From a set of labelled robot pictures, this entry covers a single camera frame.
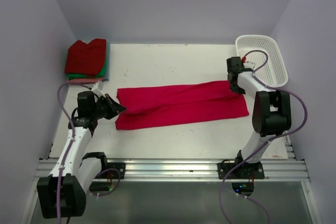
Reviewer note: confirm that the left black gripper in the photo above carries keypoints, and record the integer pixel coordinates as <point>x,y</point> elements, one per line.
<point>114,108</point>

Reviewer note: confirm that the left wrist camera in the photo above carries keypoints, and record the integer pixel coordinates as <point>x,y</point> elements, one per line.
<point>97,89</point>

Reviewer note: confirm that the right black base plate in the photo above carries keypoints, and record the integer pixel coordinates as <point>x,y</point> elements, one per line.
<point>246,171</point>

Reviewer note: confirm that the aluminium mounting rail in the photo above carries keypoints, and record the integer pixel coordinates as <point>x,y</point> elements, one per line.
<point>207,170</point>

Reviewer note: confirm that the blue folded shirt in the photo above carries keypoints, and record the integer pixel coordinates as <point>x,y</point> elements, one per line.
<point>107,58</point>

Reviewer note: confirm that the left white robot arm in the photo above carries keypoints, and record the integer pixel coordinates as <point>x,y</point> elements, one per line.
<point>63,193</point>

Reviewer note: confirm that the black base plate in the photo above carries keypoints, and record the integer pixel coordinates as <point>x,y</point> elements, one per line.
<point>246,171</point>
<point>116,170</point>

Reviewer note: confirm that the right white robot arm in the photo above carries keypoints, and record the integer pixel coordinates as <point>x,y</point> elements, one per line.
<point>271,112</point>

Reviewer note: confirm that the salmon folded shirt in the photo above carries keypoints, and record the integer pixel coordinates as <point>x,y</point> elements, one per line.
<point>84,80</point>

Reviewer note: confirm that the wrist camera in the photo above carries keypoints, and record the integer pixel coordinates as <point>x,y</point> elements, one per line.
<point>97,89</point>
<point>247,63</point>

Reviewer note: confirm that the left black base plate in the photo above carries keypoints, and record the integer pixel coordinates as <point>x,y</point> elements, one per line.
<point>116,170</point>

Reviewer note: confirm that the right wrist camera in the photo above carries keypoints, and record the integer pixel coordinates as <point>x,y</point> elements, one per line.
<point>247,63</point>

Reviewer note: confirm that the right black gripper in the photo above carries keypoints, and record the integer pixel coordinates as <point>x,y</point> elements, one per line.
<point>237,90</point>

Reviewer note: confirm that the white plastic basket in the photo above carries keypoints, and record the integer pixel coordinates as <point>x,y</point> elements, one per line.
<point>265,53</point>

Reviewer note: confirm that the pink red t shirt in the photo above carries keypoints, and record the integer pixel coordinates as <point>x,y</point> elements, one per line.
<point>178,104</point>

